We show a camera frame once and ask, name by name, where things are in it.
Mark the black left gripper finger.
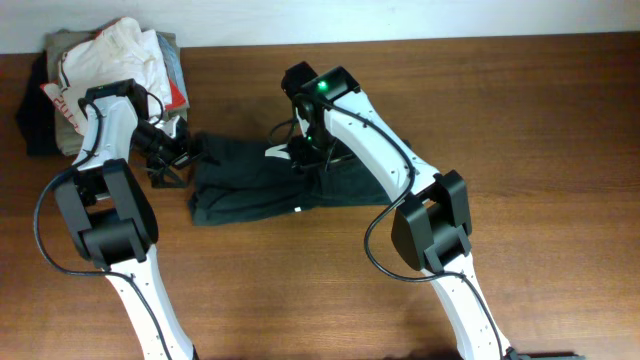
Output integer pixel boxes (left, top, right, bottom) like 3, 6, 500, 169
192, 134, 220, 166
144, 166, 188, 189

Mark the dark green t-shirt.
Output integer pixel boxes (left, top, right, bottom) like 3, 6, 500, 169
188, 133, 391, 226

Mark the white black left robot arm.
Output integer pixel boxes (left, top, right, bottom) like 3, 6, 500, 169
49, 79, 202, 359

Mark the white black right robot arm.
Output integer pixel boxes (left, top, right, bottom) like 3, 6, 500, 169
281, 62, 511, 359

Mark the olive grey folded garment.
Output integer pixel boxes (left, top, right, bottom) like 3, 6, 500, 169
45, 30, 189, 156

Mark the blue denim folded garment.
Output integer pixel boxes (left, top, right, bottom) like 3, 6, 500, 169
156, 32, 189, 106

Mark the black folded garment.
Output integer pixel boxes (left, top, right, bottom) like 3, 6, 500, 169
15, 52, 61, 157

